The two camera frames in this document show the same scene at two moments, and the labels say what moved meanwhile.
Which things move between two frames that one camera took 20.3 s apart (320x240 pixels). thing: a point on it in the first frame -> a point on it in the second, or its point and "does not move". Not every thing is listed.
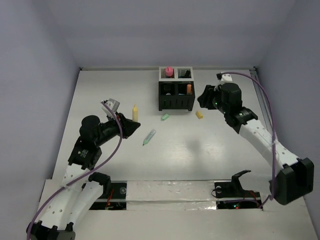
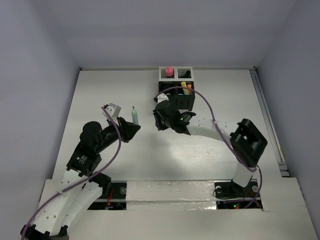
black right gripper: x=207 y=96 -> x=160 y=125
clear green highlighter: x=149 y=137 -> x=135 y=117
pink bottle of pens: x=169 y=71 does not move
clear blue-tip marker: x=181 y=73 does not move
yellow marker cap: x=199 y=115 -> x=183 y=84
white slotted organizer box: x=179 y=74 does not move
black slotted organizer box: x=176 y=95 does not move
